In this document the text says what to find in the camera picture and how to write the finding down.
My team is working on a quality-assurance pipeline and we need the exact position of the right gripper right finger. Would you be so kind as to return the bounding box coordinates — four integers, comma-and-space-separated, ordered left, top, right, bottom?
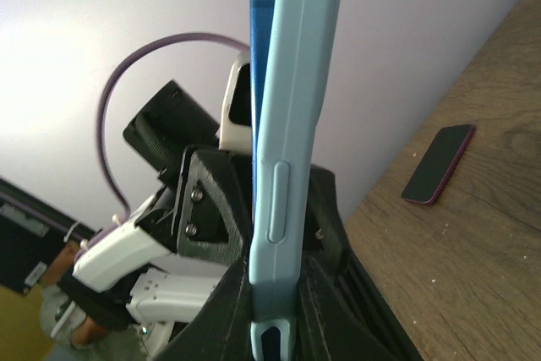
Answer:
294, 254, 410, 361

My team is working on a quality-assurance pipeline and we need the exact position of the maroon phone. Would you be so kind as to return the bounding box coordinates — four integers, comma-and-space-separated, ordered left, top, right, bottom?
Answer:
401, 124, 476, 205

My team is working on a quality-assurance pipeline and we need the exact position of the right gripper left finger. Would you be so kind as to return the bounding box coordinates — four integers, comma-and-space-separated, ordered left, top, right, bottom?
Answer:
156, 259, 253, 361

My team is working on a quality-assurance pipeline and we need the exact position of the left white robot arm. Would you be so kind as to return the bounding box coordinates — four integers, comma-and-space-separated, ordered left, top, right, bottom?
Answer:
61, 69, 253, 334

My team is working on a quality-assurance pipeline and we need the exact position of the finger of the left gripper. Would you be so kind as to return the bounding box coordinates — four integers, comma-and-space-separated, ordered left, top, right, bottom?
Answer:
305, 166, 356, 285

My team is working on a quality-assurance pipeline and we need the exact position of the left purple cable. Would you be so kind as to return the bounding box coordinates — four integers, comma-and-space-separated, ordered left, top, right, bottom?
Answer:
63, 31, 251, 260

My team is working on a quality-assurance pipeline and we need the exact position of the light blue phone case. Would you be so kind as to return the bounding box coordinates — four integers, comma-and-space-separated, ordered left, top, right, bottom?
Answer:
248, 0, 340, 360

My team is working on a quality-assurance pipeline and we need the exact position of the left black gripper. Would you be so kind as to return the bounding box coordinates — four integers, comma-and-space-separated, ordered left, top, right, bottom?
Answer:
123, 79, 253, 266

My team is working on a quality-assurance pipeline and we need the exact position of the blue phone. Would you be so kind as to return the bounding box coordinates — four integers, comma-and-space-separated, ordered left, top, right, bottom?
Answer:
249, 0, 292, 361

